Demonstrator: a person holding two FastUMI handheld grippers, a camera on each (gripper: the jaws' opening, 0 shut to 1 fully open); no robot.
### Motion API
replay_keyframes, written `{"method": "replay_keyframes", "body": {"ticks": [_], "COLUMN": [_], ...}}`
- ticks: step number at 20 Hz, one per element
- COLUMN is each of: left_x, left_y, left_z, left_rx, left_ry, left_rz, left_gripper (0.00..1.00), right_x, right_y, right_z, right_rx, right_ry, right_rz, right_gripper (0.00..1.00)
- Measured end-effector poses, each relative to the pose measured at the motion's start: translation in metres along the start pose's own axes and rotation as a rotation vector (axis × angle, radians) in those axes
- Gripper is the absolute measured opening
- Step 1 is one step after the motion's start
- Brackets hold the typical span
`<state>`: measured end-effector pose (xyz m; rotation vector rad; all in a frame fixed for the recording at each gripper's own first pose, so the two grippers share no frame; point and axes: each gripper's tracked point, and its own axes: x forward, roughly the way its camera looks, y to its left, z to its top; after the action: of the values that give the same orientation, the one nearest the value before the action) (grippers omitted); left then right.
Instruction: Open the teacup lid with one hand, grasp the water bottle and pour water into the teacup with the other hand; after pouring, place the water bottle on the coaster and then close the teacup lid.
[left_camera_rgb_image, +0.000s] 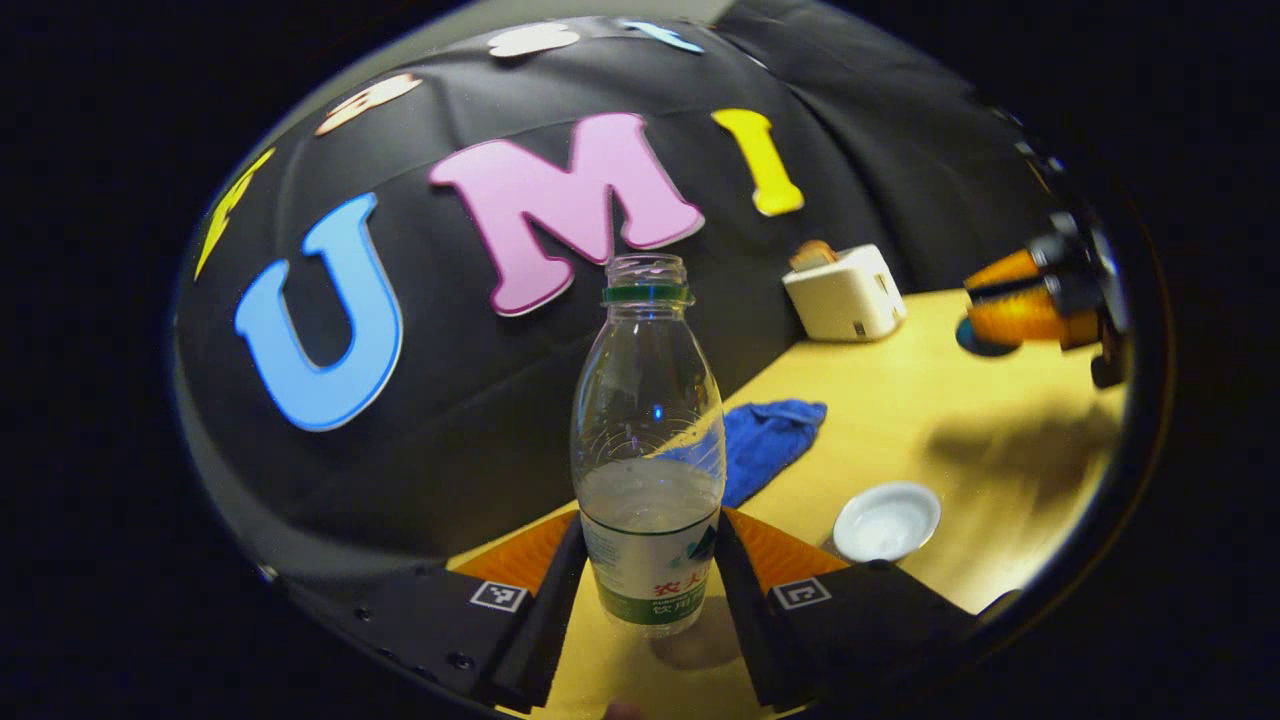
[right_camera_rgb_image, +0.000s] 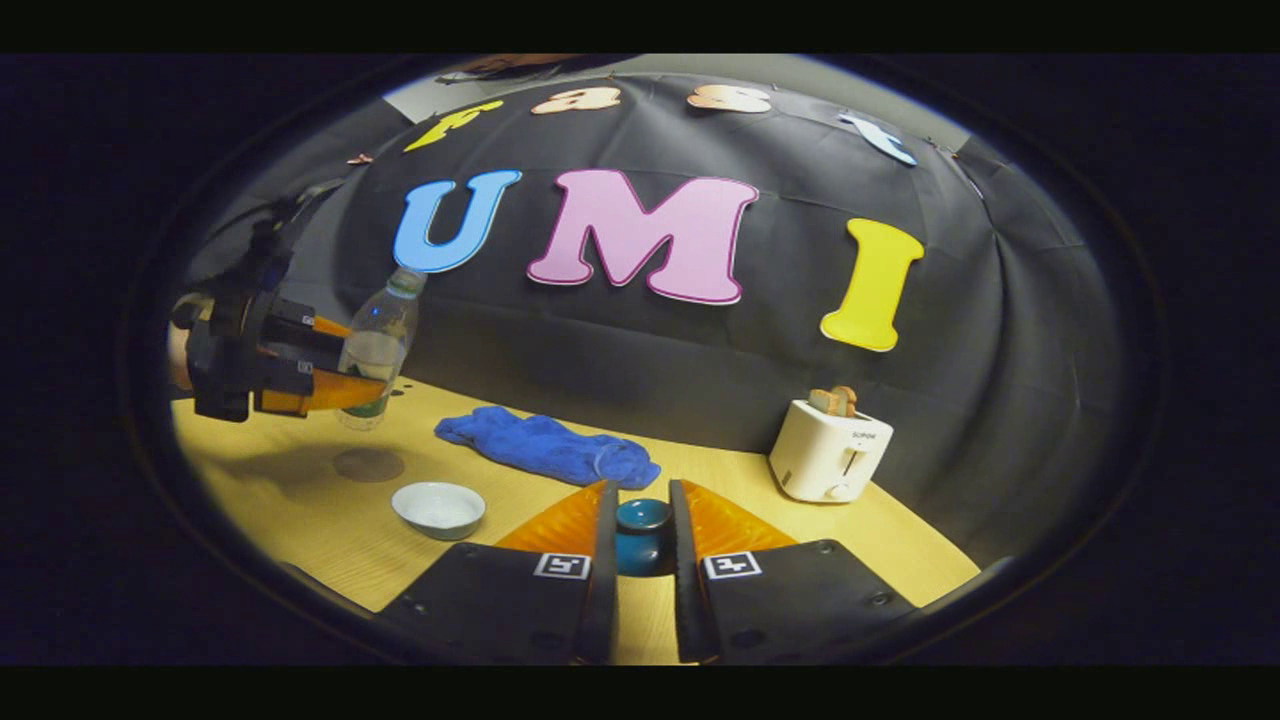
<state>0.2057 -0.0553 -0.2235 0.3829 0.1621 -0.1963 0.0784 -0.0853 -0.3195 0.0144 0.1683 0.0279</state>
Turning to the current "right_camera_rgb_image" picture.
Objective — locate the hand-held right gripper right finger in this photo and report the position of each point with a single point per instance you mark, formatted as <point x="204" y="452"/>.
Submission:
<point x="685" y="590"/>

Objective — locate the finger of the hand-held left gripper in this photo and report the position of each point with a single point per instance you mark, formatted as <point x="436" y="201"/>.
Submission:
<point x="330" y="393"/>
<point x="310" y="330"/>

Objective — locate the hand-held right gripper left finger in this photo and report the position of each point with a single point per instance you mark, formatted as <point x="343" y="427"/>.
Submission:
<point x="598" y="580"/>

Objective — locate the clear plastic water bottle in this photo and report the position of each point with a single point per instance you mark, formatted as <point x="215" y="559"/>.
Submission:
<point x="380" y="345"/>

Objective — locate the round cork coaster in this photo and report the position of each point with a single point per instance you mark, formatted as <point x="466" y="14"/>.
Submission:
<point x="368" y="464"/>

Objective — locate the grey teacup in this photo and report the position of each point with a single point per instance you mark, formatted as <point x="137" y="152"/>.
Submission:
<point x="438" y="508"/>

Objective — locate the blue towel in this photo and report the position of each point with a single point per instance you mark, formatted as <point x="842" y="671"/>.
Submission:
<point x="550" y="448"/>

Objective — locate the white toaster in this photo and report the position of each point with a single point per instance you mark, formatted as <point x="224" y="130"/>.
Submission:
<point x="828" y="455"/>

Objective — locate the toast slice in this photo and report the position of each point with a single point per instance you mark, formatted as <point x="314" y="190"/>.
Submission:
<point x="847" y="400"/>
<point x="822" y="402"/>

